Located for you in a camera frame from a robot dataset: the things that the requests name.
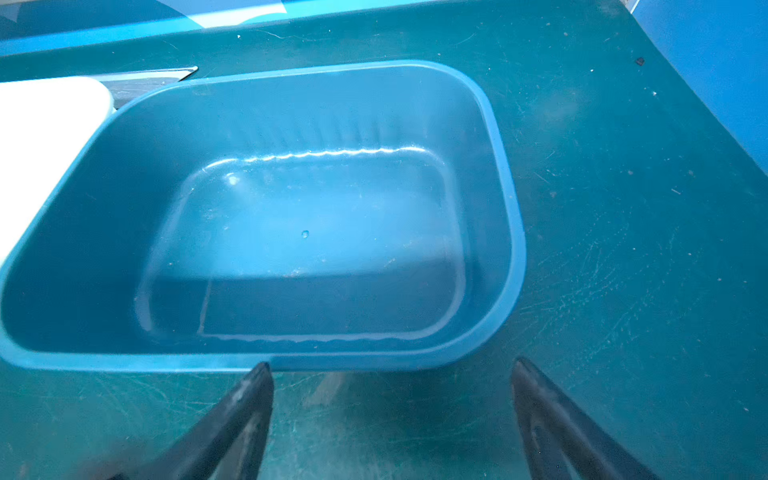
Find teal plastic bin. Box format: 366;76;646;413
1;60;526;373

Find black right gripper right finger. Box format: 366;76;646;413
511;357;658;479

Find white plastic bin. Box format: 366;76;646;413
1;76;114;258

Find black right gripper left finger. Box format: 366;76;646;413
116;362;274;479

